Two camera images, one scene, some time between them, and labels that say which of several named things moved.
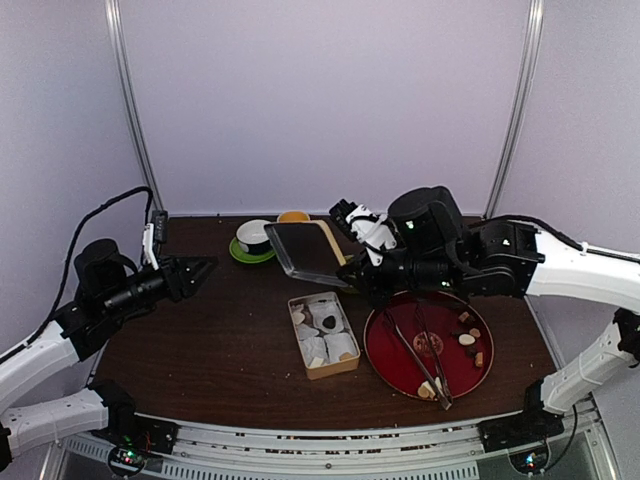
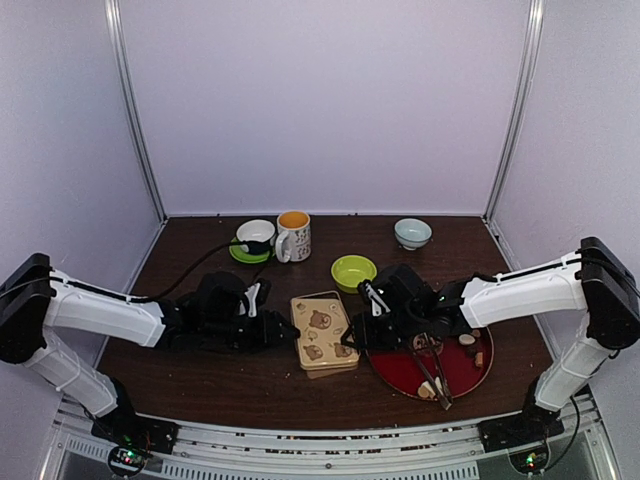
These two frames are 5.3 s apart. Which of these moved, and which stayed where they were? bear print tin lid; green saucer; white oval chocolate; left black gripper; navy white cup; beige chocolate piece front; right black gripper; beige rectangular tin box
Moved: left black gripper; right black gripper; bear print tin lid
Stayed: beige chocolate piece front; beige rectangular tin box; green saucer; white oval chocolate; navy white cup
